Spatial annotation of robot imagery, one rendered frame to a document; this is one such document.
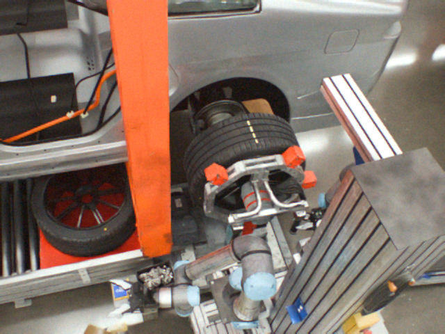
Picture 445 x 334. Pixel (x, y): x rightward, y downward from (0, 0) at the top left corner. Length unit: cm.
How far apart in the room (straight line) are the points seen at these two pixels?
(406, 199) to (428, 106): 345
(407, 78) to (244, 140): 277
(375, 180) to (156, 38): 75
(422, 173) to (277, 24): 121
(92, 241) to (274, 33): 154
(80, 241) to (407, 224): 203
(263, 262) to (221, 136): 90
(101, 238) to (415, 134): 282
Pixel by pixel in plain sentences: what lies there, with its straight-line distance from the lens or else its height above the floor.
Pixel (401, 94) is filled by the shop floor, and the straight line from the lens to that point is 466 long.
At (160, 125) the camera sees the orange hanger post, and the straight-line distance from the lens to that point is 174.
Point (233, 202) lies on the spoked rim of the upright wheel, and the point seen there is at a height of 62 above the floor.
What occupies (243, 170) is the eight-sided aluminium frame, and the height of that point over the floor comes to 112.
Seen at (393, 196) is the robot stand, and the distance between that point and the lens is 125.
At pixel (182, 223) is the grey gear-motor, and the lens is 293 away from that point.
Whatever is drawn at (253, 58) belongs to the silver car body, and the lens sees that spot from 237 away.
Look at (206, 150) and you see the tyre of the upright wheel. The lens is 240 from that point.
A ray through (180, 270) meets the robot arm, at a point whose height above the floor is 116.
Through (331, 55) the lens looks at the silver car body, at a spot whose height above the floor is 139.
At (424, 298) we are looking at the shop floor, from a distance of 358.
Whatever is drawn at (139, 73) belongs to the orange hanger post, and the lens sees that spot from 154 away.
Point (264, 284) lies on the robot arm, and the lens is 167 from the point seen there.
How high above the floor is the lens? 299
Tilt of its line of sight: 55 degrees down
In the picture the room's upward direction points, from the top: 8 degrees clockwise
